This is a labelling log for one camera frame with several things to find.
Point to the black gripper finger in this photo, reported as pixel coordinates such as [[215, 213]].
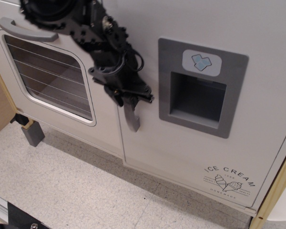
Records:
[[130, 102], [115, 95]]

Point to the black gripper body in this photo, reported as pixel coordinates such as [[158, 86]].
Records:
[[123, 77]]

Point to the grey fridge door handle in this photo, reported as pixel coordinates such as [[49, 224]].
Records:
[[132, 119]]

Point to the white toy fridge door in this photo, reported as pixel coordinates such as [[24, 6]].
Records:
[[237, 170]]

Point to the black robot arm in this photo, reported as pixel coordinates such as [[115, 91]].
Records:
[[86, 21]]

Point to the white toy oven door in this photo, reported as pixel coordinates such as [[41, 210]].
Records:
[[49, 82]]

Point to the grey ice dispenser panel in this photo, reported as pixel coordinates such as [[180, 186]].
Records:
[[199, 87]]

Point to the grey kitchen foot block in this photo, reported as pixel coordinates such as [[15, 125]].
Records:
[[34, 134]]

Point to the grey oven door handle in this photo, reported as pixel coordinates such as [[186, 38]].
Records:
[[9, 26]]

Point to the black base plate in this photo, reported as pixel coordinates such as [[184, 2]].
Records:
[[23, 220]]

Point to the light wood right post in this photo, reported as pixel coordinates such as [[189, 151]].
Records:
[[277, 188]]

